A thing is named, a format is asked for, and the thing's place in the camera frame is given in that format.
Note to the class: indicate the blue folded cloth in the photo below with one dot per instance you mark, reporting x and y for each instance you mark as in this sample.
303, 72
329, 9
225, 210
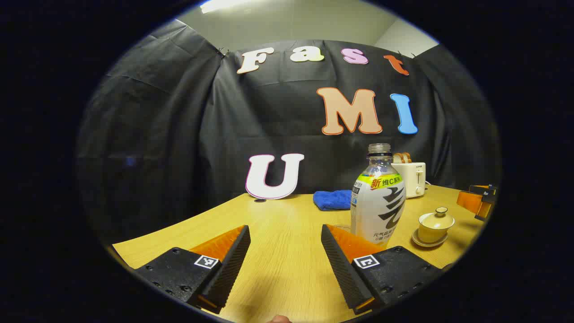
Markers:
332, 199

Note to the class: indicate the cream teacup lid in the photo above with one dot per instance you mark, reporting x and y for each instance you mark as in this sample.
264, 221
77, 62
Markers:
436, 220

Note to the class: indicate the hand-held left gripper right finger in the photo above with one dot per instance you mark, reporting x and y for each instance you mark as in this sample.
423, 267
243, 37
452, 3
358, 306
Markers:
341, 269

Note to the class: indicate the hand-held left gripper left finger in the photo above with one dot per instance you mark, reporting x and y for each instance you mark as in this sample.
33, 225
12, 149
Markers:
233, 264

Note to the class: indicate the white toaster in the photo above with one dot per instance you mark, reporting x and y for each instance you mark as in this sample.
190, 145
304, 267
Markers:
412, 179

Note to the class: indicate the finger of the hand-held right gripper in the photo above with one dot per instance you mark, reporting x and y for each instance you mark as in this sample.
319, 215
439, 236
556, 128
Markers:
486, 189
468, 202

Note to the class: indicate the toast slice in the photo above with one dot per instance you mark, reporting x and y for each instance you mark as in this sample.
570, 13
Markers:
397, 158
407, 157

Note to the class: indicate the black backdrop cloth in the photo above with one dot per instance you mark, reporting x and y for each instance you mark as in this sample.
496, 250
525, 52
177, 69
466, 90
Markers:
179, 134

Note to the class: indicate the white label water bottle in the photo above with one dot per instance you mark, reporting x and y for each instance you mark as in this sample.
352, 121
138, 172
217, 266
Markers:
376, 211

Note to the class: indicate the cream ceramic saucer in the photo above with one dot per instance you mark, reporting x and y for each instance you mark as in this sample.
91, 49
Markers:
421, 243

